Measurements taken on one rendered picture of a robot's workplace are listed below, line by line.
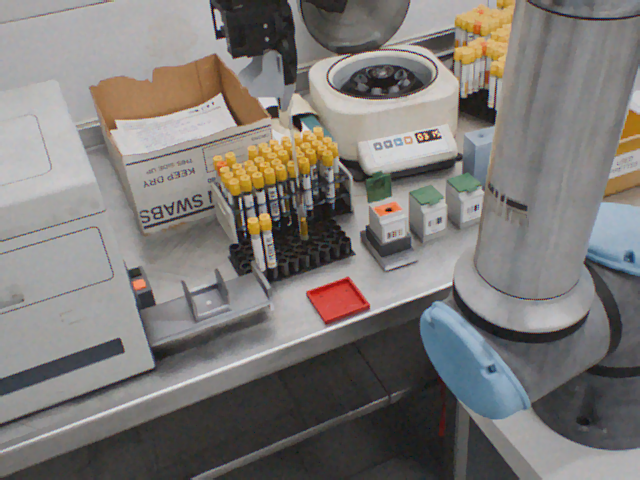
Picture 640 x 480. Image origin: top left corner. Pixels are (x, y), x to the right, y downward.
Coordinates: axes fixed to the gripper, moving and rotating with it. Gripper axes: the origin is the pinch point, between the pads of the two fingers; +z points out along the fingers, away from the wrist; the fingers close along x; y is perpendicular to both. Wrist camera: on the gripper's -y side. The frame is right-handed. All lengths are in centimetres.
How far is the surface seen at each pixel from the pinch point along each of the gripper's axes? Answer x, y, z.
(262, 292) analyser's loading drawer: 9.7, 9.7, 22.0
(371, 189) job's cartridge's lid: 2.5, -10.5, 16.1
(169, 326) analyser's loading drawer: 10.3, 22.8, 22.0
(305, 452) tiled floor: -30, -4, 113
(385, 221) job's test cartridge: 7.0, -10.4, 18.9
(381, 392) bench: -17, -20, 86
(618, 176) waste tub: 10, -49, 22
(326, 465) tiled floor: -24, -7, 113
